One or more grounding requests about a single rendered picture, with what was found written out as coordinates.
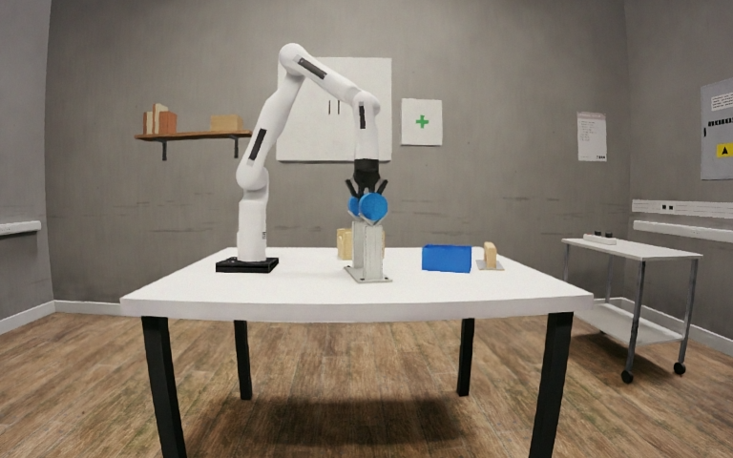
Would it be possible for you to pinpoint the tan rectangular wooden frame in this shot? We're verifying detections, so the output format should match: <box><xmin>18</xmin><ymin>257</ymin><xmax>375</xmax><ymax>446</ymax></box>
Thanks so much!
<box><xmin>338</xmin><ymin>229</ymin><xmax>385</xmax><ymax>260</ymax></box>

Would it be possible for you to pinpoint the blue open bin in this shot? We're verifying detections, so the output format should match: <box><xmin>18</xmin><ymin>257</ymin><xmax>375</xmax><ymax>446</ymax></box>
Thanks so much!
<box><xmin>421</xmin><ymin>244</ymin><xmax>472</xmax><ymax>274</ymax></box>

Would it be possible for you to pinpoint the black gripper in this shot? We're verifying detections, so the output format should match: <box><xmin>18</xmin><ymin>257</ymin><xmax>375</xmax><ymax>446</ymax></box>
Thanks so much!
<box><xmin>345</xmin><ymin>158</ymin><xmax>387</xmax><ymax>209</ymax></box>

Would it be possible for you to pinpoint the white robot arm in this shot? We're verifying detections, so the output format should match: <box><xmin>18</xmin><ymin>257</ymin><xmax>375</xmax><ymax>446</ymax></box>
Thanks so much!
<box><xmin>236</xmin><ymin>44</ymin><xmax>381</xmax><ymax>261</ymax></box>

